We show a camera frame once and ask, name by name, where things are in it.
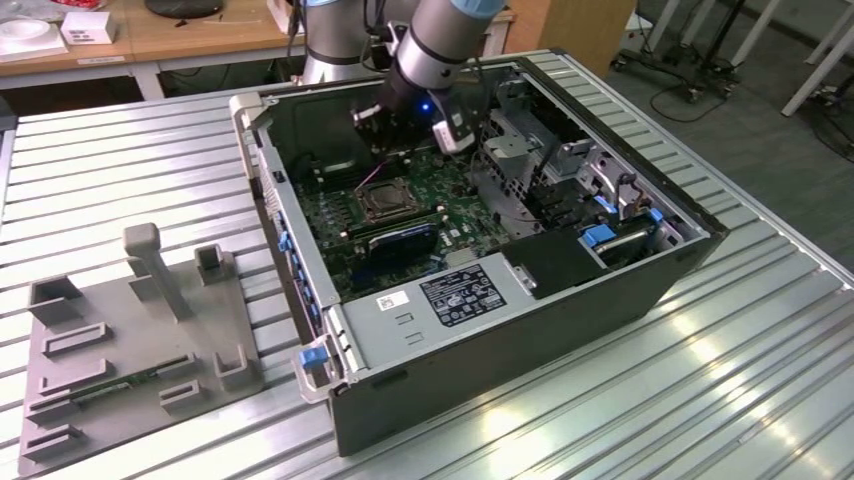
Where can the metal locking lever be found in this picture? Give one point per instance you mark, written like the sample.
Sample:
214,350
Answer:
372,176

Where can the silver green CPU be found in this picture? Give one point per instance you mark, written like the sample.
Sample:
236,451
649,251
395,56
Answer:
387,196

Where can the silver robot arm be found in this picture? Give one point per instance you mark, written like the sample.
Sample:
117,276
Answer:
434,45

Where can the CPU socket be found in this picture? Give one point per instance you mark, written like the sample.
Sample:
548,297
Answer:
380,215

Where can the black plastic drive cover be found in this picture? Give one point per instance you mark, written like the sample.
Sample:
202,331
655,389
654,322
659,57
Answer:
547,265

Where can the silver metal drive cage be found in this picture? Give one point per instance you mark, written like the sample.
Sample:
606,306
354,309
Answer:
514,145

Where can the green motherboard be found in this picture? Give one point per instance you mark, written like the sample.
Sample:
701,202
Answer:
460,220

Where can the black graphics card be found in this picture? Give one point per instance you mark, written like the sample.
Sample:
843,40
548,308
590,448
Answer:
400,245

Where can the small silver heatsink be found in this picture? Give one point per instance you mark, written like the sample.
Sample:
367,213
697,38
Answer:
463,256

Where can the blue card retention latch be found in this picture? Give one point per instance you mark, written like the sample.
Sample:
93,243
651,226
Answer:
283,241

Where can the wooden cabinet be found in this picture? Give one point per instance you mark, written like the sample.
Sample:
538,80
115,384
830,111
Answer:
587,35

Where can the blue plastic clip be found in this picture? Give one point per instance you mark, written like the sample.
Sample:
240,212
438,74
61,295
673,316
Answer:
602,204
654,216

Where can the wooden desk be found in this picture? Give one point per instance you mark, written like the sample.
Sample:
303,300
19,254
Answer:
200,35

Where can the black power supply label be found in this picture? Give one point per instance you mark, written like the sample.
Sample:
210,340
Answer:
460,295

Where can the white barcode sticker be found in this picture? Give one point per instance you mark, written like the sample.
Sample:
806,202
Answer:
392,301

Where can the black monitor base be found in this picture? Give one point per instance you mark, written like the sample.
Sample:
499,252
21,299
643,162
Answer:
183,7

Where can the grey power supply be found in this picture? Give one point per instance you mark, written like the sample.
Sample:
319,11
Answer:
390,332

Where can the black wheeled stand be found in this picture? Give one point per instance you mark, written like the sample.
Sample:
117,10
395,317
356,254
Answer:
715,50

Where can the blue case latch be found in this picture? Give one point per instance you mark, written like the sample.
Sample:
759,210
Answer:
314,360

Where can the dark grey PC case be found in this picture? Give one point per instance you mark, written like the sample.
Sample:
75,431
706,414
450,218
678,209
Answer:
507,360

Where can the white cardboard box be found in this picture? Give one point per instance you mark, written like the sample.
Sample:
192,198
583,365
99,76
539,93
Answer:
87,25

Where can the red packet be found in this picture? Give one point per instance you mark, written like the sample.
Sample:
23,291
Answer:
76,4

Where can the white round plastic dish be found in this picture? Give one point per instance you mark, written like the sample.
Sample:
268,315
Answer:
27,35

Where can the grey parts rack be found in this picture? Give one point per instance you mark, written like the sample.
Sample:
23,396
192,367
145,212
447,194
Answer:
133,340

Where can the green RAM stick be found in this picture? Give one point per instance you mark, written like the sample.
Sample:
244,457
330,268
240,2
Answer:
113,386

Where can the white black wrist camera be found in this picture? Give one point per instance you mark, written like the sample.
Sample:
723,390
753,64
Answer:
454,135

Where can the white table frame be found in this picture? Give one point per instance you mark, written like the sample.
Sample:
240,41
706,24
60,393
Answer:
751,35
814,75

